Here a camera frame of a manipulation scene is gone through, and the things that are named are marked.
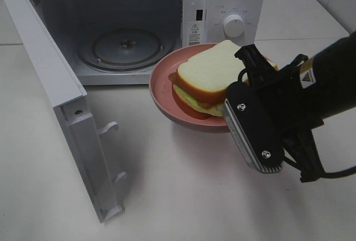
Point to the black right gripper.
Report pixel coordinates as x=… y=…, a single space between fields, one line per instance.
x=281 y=94

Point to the toy sandwich with lettuce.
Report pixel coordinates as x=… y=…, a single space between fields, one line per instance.
x=199 y=84

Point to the pink round plate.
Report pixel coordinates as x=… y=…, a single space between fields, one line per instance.
x=161 y=91

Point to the white microwave door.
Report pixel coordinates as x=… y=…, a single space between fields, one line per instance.
x=68 y=99

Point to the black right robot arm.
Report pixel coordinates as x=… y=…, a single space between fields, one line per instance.
x=328 y=84

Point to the white upper power knob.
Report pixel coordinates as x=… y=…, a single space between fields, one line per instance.
x=234 y=25

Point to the white warning label sticker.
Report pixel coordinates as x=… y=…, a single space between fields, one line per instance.
x=194 y=33

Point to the glass microwave turntable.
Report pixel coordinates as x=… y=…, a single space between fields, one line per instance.
x=125 y=49

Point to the white microwave oven body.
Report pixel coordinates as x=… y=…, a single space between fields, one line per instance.
x=71 y=21

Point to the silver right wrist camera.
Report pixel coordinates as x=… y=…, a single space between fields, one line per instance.
x=252 y=129

